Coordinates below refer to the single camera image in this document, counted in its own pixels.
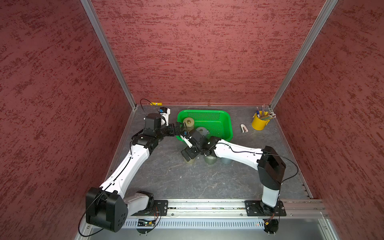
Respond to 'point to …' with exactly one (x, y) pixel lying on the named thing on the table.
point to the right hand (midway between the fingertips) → (189, 151)
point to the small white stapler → (243, 126)
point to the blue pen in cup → (258, 112)
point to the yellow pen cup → (259, 123)
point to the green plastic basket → (185, 127)
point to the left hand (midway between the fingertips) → (176, 127)
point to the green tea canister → (210, 160)
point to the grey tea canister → (202, 130)
